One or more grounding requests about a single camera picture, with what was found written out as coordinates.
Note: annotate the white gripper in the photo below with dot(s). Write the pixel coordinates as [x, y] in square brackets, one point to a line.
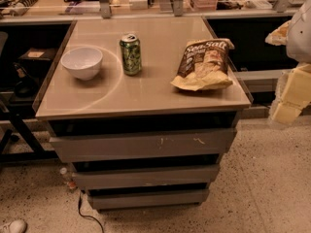
[300, 38]

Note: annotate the grey bottom drawer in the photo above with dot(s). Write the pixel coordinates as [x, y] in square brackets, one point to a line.
[153, 199]

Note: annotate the grey drawer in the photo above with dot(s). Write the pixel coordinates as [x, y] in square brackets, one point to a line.
[143, 145]
[153, 199]
[146, 177]

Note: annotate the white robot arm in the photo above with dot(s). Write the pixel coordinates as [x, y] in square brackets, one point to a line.
[298, 46]

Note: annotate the grey drawer cabinet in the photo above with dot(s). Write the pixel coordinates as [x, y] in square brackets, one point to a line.
[115, 103]

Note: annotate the grey middle drawer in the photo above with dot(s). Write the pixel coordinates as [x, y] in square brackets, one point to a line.
[146, 177]

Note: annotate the grey top drawer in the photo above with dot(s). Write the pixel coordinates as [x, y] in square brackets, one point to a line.
[143, 145]

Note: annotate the sea salt chip bag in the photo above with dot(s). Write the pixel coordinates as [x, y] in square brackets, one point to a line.
[204, 65]

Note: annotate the green soda can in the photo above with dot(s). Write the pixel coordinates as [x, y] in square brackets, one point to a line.
[130, 54]

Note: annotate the white ceramic bowl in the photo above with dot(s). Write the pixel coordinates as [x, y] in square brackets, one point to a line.
[82, 63]

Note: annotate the small plastic bottle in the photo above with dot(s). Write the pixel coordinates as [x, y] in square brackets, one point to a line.
[67, 179]

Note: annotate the black box with label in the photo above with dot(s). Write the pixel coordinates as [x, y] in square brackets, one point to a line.
[40, 58]

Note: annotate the black coiled spring tool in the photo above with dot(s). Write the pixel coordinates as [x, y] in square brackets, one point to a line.
[21, 7]

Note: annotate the white shoe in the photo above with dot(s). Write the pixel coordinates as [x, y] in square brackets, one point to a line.
[16, 226]

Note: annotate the black desk frame leg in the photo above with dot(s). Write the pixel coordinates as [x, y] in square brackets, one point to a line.
[38, 153]

